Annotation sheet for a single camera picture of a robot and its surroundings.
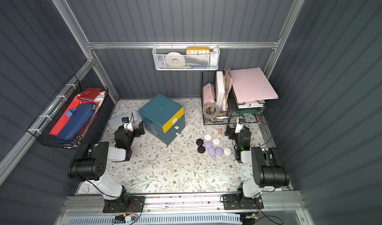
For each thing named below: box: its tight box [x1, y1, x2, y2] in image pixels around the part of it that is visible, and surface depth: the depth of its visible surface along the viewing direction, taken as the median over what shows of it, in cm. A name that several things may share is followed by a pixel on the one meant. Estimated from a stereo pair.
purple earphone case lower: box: [208, 146, 216, 157], surface depth 93 cm
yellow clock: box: [186, 46, 211, 55], surface depth 89 cm
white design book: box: [215, 70, 226, 113], surface depth 96 cm
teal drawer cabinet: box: [138, 93, 186, 146], surface depth 87 cm
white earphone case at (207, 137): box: [204, 133, 212, 141], surface depth 98 cm
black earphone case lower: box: [197, 145, 206, 154], surface depth 94 cm
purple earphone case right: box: [214, 147, 224, 156], surface depth 93 cm
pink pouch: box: [202, 82, 216, 106], surface depth 107 cm
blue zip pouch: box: [57, 102, 95, 143], surface depth 70 cm
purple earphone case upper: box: [204, 140, 213, 149], surface depth 96 cm
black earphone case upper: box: [195, 138, 204, 146], surface depth 98 cm
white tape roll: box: [165, 51, 186, 67], surface depth 86 cm
